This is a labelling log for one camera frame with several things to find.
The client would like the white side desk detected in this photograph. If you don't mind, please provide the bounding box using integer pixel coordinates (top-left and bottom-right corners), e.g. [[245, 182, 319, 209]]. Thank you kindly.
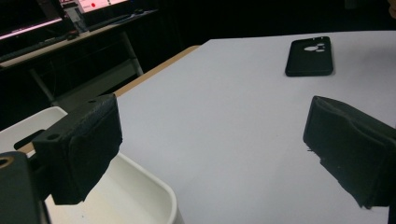
[[0, 8, 160, 108]]

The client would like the black phone case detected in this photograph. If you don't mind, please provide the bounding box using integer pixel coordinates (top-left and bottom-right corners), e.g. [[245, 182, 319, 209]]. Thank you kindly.
[[284, 35, 334, 77]]

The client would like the dark monitor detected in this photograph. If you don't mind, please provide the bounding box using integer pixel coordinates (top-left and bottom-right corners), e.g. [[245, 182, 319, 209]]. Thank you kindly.
[[0, 0, 64, 41]]

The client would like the computer monitor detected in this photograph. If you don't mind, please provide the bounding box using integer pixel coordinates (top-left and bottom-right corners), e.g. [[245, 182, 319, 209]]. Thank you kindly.
[[59, 0, 130, 15]]

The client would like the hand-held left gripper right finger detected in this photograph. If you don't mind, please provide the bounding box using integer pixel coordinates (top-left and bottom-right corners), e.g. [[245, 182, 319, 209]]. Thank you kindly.
[[303, 95, 396, 209]]

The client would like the white plastic bin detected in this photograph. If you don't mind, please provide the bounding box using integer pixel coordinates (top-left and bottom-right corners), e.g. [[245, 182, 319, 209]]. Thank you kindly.
[[0, 105, 178, 224]]

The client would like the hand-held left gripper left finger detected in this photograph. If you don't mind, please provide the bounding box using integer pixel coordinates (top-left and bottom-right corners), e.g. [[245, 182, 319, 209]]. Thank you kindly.
[[32, 93, 123, 206]]

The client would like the black keyboard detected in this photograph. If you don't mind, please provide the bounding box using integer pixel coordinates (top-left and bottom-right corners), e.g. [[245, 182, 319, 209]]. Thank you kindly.
[[0, 31, 78, 63]]

